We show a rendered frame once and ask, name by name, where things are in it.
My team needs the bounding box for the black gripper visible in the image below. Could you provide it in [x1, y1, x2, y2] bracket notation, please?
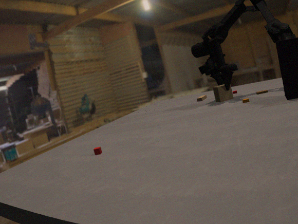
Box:
[206, 52, 238, 91]

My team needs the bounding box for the small red block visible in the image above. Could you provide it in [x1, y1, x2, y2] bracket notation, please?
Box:
[94, 147, 102, 155]

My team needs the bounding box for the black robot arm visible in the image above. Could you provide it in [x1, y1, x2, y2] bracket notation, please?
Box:
[191, 0, 296, 74]

